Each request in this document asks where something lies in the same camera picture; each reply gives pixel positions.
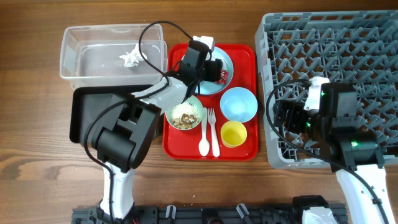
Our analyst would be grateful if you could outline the red plastic tray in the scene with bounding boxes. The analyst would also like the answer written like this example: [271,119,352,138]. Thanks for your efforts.
[162,44,259,161]

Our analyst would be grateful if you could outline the light blue plate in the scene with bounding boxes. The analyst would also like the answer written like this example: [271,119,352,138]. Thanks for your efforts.
[186,47,234,98]

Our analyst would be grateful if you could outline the black tray bin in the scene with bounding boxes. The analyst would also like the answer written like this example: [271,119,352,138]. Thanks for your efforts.
[70,85,152,144]

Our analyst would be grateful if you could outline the white tissue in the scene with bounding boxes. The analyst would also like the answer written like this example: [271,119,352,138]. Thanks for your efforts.
[119,43,147,68]

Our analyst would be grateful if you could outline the clear plastic bin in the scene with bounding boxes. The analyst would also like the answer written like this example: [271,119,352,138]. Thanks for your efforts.
[60,24,168,89]

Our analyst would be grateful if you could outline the red snack wrapper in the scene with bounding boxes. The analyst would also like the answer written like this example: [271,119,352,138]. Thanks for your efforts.
[216,70,229,85]

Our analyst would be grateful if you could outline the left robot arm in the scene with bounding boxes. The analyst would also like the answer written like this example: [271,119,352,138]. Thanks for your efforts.
[71,36,222,223]

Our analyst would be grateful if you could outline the yellow plastic cup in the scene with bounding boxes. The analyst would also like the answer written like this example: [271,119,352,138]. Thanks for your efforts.
[221,121,248,148]

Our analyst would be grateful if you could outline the white plastic spoon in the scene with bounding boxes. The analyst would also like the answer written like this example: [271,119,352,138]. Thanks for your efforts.
[198,107,210,157]

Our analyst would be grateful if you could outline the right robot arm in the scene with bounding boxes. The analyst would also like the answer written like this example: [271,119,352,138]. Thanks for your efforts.
[266,83,395,223]

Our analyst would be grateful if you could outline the white plastic fork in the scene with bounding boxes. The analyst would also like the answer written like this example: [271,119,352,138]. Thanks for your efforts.
[207,108,220,157]

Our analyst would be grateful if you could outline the grey dishwasher rack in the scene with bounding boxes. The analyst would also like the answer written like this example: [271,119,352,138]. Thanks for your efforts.
[255,10,397,165]

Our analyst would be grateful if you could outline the light blue bowl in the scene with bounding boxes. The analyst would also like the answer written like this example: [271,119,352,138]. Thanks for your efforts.
[220,87,258,123]

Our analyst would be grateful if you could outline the rice and food leftovers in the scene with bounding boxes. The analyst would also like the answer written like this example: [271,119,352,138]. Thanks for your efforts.
[170,102,201,130]

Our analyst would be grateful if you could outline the green bowl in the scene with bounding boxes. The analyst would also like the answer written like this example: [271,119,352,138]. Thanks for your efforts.
[165,96,203,131]

